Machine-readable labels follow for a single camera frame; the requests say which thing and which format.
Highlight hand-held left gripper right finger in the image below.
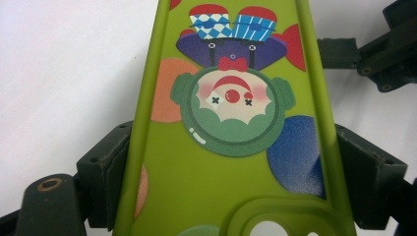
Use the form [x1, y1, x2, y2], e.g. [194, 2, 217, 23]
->
[333, 123, 408, 231]

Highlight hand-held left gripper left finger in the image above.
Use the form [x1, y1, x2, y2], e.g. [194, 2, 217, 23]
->
[76, 120, 135, 231]

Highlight green clown phone case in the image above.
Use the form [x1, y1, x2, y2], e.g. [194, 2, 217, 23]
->
[112, 0, 359, 236]

